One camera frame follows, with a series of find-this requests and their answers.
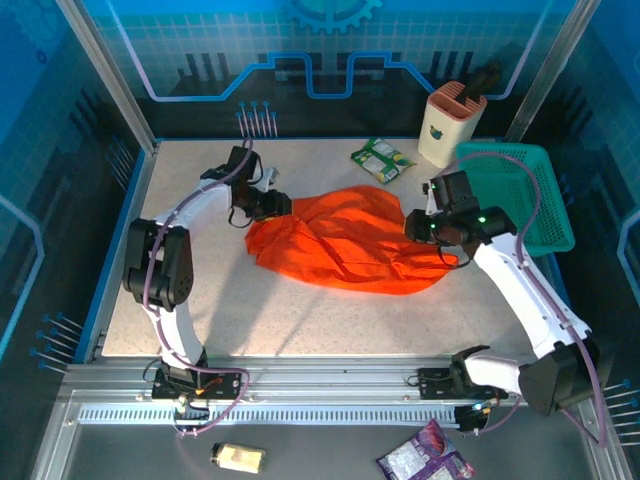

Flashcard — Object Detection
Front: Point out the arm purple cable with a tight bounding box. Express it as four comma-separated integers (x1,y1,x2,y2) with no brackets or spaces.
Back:
143,138,254,441
442,152,610,450

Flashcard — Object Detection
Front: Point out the green snack packet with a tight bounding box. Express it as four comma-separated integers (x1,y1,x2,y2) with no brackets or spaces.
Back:
349,137,418,186

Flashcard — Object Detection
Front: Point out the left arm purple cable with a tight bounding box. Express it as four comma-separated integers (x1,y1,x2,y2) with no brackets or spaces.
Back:
143,138,254,441

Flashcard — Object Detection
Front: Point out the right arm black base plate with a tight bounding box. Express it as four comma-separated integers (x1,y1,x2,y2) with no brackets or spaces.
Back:
416,366,510,401

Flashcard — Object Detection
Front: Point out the small pale yellow bottle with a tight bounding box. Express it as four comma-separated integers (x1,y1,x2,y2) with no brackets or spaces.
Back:
209,441,267,475

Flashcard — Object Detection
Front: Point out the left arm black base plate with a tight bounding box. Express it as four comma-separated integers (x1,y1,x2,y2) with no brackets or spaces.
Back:
151,367,244,401

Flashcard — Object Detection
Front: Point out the small black wiring bracket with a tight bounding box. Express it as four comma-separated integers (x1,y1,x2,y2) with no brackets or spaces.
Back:
172,394,211,424
453,399,501,435

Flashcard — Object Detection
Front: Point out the white pink-topped knife block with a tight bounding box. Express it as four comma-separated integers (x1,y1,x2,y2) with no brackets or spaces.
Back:
417,79,489,170

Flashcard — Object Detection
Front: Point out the aluminium frame post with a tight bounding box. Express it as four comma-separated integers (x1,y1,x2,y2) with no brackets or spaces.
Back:
503,0,604,145
55,0,161,155

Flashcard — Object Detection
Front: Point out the teal plastic basket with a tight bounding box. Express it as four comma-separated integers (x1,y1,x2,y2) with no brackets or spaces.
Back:
454,140,576,257

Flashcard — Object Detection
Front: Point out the orange t-shirt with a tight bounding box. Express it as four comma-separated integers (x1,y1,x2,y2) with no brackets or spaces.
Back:
244,184,460,297

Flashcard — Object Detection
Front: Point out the black knife handle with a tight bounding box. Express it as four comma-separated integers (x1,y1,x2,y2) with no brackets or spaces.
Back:
462,59,504,106

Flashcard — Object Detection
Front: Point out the aluminium frame rail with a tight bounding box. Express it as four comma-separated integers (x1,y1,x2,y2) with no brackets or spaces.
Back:
58,355,599,405

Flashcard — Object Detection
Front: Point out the purple snack packet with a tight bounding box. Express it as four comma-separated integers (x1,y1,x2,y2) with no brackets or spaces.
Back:
375,418,476,480

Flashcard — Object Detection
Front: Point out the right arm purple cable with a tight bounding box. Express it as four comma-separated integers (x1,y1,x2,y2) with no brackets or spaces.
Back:
442,152,610,450

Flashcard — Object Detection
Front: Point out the slotted white cable duct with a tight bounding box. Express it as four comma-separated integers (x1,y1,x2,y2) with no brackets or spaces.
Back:
78,402,461,429

